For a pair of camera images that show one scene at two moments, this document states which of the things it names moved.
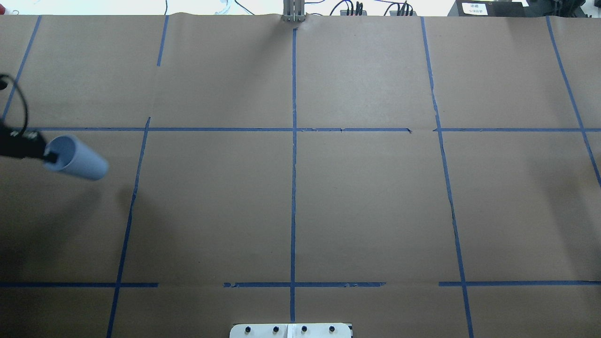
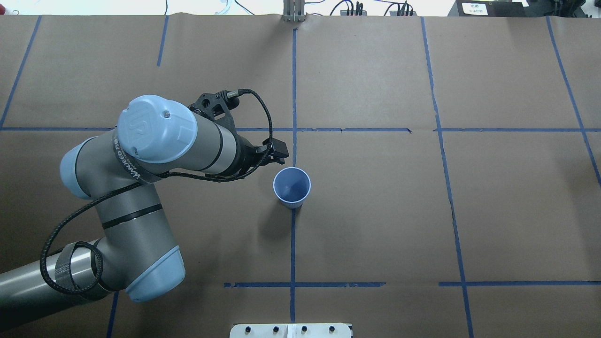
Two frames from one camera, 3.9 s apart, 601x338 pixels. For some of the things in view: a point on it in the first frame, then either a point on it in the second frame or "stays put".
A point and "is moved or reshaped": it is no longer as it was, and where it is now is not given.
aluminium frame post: [294, 11] stays put
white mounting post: [291, 330] stays put
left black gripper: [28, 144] → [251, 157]
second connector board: [395, 13] stays put
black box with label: [489, 8] stays put
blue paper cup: [74, 157] is moved or reshaped
